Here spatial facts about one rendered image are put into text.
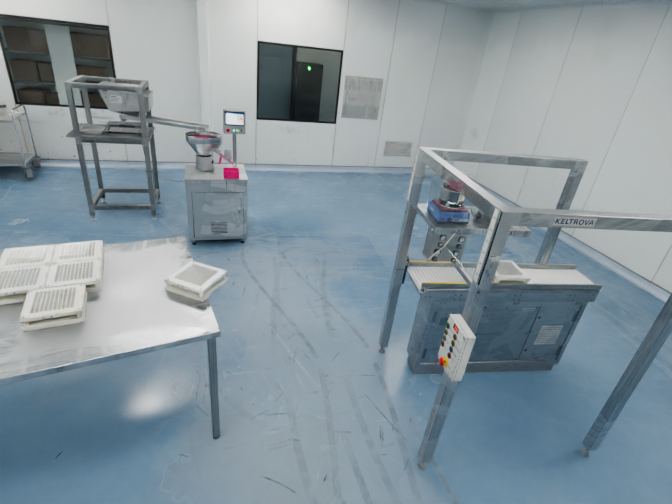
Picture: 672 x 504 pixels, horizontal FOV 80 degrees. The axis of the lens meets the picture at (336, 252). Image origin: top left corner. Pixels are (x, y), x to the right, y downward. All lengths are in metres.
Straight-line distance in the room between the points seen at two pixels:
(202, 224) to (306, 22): 3.86
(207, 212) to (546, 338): 3.37
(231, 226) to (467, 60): 5.46
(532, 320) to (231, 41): 5.64
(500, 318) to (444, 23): 5.86
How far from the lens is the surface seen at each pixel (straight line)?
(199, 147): 4.44
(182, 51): 6.95
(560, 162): 3.02
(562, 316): 3.40
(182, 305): 2.30
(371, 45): 7.43
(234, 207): 4.46
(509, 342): 3.32
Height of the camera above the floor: 2.15
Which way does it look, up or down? 28 degrees down
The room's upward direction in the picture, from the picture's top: 7 degrees clockwise
